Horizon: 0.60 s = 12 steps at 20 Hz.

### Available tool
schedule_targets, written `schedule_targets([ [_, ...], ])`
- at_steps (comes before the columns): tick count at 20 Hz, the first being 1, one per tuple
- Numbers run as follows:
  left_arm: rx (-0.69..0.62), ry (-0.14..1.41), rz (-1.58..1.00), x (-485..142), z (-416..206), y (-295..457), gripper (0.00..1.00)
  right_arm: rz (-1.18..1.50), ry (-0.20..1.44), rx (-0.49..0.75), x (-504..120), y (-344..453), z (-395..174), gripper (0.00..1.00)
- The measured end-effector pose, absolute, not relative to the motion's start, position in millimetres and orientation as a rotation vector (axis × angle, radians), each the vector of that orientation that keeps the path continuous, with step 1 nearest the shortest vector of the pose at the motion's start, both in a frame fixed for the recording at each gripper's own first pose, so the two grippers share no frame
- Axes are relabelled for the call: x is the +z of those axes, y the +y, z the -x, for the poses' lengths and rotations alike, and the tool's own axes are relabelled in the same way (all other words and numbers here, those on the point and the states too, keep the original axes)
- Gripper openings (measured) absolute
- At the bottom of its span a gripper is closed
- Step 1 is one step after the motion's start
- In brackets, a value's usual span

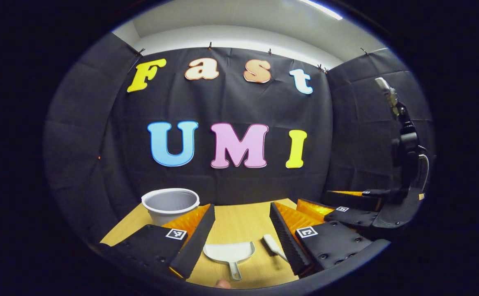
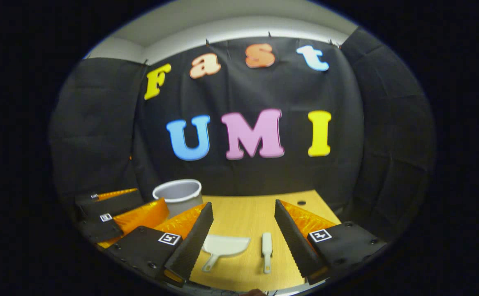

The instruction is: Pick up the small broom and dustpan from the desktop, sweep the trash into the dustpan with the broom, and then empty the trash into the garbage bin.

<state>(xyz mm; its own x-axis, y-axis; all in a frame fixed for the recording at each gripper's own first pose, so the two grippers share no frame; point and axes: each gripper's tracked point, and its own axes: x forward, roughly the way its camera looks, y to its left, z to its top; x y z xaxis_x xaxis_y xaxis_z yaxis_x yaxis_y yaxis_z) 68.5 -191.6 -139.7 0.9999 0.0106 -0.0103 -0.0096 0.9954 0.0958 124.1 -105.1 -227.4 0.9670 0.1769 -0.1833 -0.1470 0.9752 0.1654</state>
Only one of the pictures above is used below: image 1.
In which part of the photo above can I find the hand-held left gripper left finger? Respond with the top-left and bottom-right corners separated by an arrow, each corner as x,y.
97,203 -> 216,280

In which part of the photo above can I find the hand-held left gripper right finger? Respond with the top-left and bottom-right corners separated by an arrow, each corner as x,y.
269,201 -> 373,277

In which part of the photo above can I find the small white broom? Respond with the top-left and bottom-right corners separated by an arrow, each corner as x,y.
263,234 -> 289,263

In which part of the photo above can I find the grey plastic dustpan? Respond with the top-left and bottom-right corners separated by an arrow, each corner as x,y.
203,241 -> 256,281

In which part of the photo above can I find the white ribbed garbage bin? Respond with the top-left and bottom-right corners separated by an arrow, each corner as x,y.
141,188 -> 201,226

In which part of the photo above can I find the row of black cloth clips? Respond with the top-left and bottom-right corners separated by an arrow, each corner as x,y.
134,41 -> 369,74

